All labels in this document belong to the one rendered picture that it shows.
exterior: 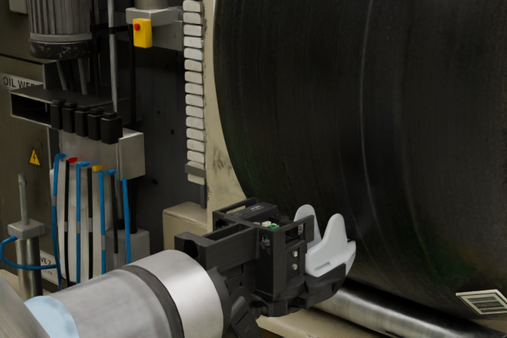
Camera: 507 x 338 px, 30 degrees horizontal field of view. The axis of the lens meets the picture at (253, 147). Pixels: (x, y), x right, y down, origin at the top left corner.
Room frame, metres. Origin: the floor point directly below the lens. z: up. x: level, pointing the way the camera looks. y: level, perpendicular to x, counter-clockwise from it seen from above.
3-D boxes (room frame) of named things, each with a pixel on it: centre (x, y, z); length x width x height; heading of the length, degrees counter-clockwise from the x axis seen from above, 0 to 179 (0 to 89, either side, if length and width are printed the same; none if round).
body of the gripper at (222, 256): (0.73, 0.01, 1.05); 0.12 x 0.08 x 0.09; 137
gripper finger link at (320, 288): (0.76, -0.05, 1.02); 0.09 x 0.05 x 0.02; 137
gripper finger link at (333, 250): (0.80, -0.07, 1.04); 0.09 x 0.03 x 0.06; 137
